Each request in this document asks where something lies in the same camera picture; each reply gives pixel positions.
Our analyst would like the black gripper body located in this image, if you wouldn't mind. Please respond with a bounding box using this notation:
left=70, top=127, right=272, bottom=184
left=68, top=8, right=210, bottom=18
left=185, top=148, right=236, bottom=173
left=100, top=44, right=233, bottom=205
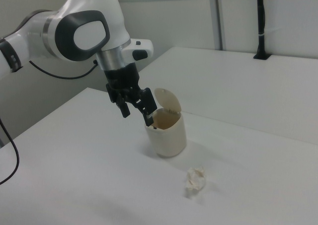
left=103, top=63, right=141, bottom=104

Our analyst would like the white paper ball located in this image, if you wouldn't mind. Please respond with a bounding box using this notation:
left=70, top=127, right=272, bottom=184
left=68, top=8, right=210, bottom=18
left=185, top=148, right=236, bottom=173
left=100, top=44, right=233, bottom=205
left=185, top=165, right=208, bottom=192

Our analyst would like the small cream lidded bin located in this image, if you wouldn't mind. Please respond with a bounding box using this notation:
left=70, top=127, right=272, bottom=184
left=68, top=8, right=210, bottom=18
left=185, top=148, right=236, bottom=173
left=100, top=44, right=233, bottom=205
left=145, top=87, right=187, bottom=159

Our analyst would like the black pole with clamp base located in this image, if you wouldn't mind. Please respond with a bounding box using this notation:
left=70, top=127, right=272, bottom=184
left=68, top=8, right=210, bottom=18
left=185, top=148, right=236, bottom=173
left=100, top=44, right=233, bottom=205
left=253, top=0, right=272, bottom=61

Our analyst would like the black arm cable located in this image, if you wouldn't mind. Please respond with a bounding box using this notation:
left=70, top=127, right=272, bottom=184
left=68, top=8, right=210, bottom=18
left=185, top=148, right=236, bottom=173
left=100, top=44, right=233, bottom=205
left=28, top=59, right=99, bottom=80

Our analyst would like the grey partition post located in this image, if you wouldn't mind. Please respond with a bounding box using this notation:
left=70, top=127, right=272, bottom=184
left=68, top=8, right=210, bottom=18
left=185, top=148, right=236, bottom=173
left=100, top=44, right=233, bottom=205
left=210, top=0, right=224, bottom=51

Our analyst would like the black loose cable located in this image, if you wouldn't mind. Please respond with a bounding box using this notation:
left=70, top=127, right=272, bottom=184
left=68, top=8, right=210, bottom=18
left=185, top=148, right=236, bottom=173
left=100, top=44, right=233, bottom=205
left=0, top=117, right=20, bottom=185

